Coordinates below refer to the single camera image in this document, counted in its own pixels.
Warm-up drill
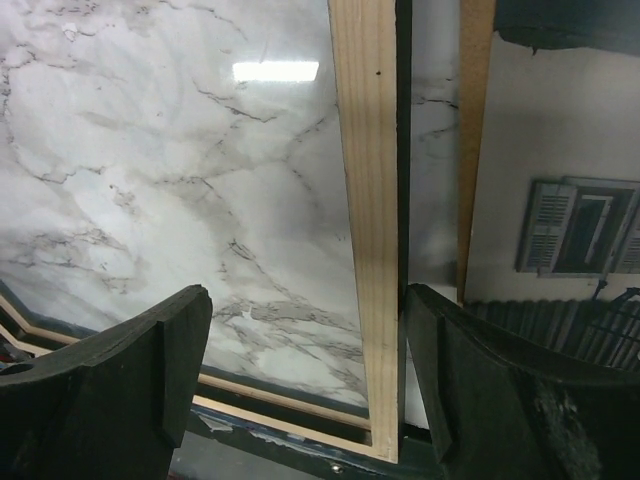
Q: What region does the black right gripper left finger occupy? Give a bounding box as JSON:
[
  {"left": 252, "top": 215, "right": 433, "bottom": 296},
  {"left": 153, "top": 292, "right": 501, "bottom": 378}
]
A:
[{"left": 1, "top": 285, "right": 212, "bottom": 479}]

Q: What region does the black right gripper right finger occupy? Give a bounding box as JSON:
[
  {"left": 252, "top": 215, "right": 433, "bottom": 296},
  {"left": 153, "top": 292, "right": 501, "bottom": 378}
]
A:
[{"left": 404, "top": 284, "right": 639, "bottom": 479}]

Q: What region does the glossy photo print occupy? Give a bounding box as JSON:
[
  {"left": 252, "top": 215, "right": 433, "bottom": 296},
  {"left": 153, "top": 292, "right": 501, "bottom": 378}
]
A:
[{"left": 463, "top": 32, "right": 639, "bottom": 372}]

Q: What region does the rectangular picture frame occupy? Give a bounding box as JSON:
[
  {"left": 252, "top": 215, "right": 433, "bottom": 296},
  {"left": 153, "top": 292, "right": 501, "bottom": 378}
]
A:
[{"left": 1, "top": 1, "right": 404, "bottom": 463}]

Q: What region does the brown cardboard backing sheet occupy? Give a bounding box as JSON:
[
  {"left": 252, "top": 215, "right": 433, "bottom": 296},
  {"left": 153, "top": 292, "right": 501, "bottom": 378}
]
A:
[{"left": 457, "top": 0, "right": 496, "bottom": 302}]

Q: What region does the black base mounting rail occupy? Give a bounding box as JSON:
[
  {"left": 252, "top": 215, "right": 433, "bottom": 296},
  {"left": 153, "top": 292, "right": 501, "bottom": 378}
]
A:
[{"left": 168, "top": 407, "right": 445, "bottom": 479}]

